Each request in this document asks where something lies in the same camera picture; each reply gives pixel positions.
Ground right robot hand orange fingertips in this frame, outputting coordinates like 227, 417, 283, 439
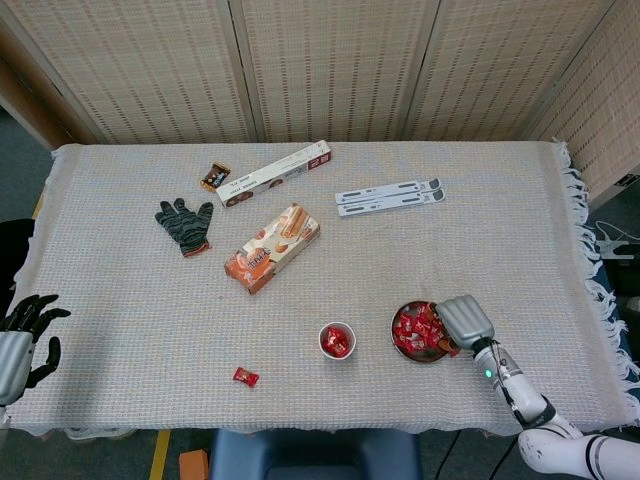
434, 294, 496, 354

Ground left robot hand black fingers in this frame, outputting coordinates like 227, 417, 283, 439
0, 293, 72, 407

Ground round steel plate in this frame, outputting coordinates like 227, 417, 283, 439
390, 298, 454, 365

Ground dark clothed person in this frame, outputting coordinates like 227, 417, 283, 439
0, 218, 35, 301

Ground white paper cup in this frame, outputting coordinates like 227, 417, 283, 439
318, 321, 357, 360

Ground beige woven tablecloth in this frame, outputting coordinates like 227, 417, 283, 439
0, 140, 640, 441

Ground folded white laptop stand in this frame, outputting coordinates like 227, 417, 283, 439
334, 177, 448, 219

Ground grey knit glove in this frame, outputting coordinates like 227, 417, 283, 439
153, 197, 215, 259

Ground blue padded seat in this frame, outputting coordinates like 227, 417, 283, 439
209, 428, 421, 480

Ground orange biscuit box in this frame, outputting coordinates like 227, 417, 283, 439
223, 202, 322, 296

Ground orange block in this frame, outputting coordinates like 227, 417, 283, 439
179, 449, 210, 480

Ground brown chocolate wrapper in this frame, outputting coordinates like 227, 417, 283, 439
199, 160, 231, 193

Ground long white cookie box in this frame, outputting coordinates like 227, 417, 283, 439
215, 140, 333, 209

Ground bamboo folding screen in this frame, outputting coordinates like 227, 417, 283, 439
0, 0, 640, 211

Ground black power cable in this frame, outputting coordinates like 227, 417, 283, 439
434, 429, 464, 480

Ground white clip with cable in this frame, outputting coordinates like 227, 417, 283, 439
594, 219, 640, 261

